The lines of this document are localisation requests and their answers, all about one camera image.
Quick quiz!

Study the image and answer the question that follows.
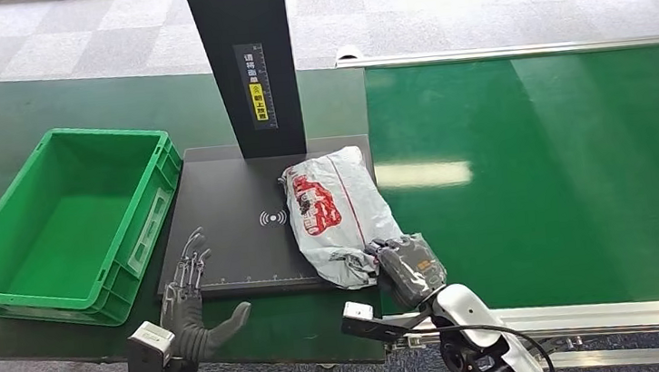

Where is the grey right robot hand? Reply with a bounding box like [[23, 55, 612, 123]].
[[365, 230, 451, 315]]

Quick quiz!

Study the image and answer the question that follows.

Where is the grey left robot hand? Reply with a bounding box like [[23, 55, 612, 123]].
[[151, 222, 258, 367]]

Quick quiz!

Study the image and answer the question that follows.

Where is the white package with red print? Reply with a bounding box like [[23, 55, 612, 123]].
[[276, 142, 409, 298]]

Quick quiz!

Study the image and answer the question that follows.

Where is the green conveyor belt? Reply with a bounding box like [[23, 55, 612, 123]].
[[359, 38, 659, 331]]

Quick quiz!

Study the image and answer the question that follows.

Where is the black scanner platform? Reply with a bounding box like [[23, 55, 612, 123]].
[[142, 131, 386, 308]]

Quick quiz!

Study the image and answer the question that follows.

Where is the green plastic crate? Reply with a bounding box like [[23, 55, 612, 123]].
[[0, 116, 198, 338]]

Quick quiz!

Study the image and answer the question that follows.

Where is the black yellow label sticker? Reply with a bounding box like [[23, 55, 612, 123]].
[[232, 41, 279, 133]]

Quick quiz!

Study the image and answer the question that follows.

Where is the dark green table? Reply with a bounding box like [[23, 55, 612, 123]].
[[0, 45, 393, 372]]

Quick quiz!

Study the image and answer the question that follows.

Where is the black scanner column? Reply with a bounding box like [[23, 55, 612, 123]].
[[182, 0, 308, 165]]

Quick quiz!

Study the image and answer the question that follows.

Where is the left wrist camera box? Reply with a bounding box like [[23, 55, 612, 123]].
[[123, 318, 180, 372]]

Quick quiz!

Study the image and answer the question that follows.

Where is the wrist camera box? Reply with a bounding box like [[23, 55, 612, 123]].
[[338, 295, 428, 348], [123, 318, 180, 372]]

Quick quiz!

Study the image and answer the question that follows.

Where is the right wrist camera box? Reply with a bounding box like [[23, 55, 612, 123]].
[[338, 295, 428, 348]]

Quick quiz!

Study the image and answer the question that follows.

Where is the aluminium conveyor rail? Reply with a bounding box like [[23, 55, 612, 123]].
[[333, 25, 659, 77], [381, 289, 659, 363]]

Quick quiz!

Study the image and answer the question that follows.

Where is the aluminium conveyor support frame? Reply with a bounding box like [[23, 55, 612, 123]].
[[536, 327, 659, 372]]

